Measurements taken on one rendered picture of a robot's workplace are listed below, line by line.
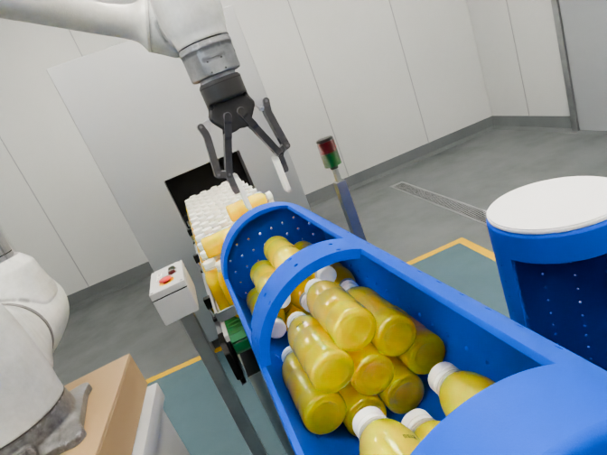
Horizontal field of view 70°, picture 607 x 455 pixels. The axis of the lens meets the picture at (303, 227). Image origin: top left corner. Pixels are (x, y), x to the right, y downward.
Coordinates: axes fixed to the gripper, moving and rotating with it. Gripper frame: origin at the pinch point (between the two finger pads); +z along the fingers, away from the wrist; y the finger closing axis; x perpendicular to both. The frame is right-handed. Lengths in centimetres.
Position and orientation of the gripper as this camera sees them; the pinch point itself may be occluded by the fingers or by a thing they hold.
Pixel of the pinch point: (263, 186)
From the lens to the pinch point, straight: 81.2
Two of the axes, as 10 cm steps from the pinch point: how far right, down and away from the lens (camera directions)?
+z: 3.5, 8.8, 3.1
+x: -3.0, -2.0, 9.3
